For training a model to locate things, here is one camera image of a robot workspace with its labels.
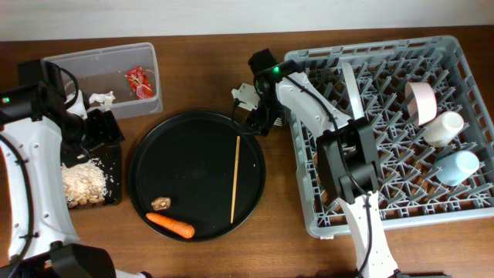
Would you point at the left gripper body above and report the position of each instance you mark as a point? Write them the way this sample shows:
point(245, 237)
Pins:
point(83, 136)

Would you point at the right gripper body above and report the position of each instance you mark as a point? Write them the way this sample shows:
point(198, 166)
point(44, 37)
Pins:
point(256, 116)

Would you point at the round black serving tray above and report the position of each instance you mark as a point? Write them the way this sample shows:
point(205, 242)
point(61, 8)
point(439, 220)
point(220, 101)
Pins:
point(190, 159)

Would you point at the clear plastic bin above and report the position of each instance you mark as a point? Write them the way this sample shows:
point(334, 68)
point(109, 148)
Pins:
point(104, 70)

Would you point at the orange carrot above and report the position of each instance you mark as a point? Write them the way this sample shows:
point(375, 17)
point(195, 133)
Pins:
point(183, 229)

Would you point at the brown walnut piece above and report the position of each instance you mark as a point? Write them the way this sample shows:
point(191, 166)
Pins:
point(161, 203)

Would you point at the grey plate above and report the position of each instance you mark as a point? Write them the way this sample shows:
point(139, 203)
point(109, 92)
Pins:
point(353, 91)

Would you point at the rice pile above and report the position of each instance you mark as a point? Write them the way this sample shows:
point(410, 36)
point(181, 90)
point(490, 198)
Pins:
point(86, 179)

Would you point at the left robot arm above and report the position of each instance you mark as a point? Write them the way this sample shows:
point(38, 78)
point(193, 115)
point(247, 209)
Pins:
point(42, 130)

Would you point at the grey dishwasher rack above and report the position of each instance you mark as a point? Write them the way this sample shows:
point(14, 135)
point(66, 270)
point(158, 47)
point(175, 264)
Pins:
point(410, 193)

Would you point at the red snack wrapper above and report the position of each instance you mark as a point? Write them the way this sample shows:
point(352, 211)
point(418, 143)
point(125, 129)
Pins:
point(139, 83)

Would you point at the black rectangular tray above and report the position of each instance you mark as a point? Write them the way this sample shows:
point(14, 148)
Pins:
point(111, 156)

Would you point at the white tissue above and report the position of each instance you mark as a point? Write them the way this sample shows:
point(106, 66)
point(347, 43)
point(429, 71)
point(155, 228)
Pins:
point(104, 99)

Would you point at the blue plastic cup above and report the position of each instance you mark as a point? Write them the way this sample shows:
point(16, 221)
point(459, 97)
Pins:
point(457, 167)

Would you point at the white cup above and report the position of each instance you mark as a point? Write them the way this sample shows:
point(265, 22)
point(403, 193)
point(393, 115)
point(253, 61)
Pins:
point(443, 129)

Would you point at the wooden chopstick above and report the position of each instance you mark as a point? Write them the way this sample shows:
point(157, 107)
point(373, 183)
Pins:
point(235, 178)

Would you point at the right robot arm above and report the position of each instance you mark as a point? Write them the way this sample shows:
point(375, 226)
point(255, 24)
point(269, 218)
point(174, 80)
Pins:
point(348, 163)

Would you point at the white plastic fork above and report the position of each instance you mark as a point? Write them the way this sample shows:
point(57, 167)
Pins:
point(278, 122)

